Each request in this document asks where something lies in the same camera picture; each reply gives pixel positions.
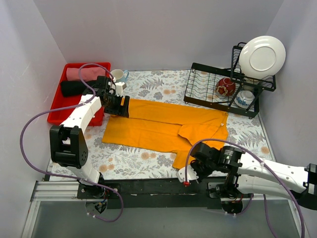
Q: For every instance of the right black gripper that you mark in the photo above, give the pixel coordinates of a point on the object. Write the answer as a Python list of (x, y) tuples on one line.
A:
[(198, 171)]

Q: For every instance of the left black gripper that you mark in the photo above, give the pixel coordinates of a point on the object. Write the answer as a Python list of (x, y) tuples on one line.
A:
[(125, 106)]

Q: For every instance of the orange t shirt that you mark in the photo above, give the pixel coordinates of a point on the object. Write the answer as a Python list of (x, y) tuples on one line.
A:
[(167, 128)]

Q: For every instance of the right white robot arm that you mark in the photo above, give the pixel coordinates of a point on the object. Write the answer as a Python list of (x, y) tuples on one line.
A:
[(246, 175)]

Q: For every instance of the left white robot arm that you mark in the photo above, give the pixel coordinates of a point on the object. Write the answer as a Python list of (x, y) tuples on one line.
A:
[(67, 141)]

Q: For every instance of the light blue mug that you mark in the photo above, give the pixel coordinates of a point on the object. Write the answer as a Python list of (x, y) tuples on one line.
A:
[(119, 75)]

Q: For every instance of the pink rolled t shirt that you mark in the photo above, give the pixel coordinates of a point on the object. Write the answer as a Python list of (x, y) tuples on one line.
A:
[(87, 74)]

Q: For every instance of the floral table mat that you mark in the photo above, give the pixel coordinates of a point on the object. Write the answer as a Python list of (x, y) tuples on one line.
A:
[(167, 86)]

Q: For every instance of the black rolled t shirt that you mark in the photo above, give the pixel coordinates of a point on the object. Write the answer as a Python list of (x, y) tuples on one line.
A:
[(73, 88)]

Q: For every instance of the white blue floral bowl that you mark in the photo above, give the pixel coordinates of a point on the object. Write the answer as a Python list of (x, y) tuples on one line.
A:
[(244, 98)]

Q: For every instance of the red floral bowl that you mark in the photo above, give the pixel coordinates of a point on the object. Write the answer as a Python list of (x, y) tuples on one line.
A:
[(225, 87)]

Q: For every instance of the white plate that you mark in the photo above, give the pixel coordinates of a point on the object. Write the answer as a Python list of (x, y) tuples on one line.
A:
[(262, 56)]

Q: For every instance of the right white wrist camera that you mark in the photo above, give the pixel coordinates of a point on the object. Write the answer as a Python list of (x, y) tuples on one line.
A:
[(186, 175)]

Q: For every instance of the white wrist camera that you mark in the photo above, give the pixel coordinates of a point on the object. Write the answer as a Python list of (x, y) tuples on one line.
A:
[(119, 88), (186, 175)]

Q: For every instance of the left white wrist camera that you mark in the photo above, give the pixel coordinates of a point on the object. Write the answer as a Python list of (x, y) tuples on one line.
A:
[(119, 88)]

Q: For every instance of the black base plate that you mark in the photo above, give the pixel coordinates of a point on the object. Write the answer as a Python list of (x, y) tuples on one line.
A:
[(211, 193)]

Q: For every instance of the black wire dish rack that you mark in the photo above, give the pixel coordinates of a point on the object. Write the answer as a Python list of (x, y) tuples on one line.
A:
[(202, 80)]

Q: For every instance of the aluminium rail frame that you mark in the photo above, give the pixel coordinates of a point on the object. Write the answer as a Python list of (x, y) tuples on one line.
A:
[(279, 214)]

